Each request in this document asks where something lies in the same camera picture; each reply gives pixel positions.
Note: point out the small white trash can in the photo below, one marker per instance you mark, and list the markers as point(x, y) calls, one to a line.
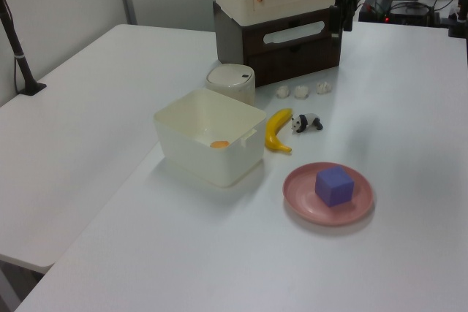
point(230, 80)

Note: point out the black electronics box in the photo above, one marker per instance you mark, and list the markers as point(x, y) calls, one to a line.
point(406, 12)

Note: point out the black and white panda figure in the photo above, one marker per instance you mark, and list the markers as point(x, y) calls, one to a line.
point(309, 121)

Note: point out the yellow toy banana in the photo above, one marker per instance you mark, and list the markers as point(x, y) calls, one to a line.
point(273, 131)

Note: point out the plain brown drawer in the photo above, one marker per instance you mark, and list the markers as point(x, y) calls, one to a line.
point(292, 67)

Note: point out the purple cube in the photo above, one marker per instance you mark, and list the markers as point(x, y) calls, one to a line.
point(334, 188)

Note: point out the black table clamp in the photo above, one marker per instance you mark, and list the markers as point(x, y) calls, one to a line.
point(459, 23)

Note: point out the pink plate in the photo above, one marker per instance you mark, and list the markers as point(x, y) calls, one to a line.
point(303, 198)

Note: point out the dark brown drawer cabinet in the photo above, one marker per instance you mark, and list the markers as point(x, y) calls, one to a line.
point(228, 34)

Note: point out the dark camera stand pole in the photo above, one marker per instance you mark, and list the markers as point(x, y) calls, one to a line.
point(14, 41)

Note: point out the orange slice toy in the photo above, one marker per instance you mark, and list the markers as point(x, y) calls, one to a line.
point(220, 144)

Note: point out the crumpled white paper ball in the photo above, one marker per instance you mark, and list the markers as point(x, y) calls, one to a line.
point(301, 92)
point(283, 92)
point(323, 87)

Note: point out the cream open storage box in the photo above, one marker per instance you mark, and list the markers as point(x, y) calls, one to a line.
point(204, 166)

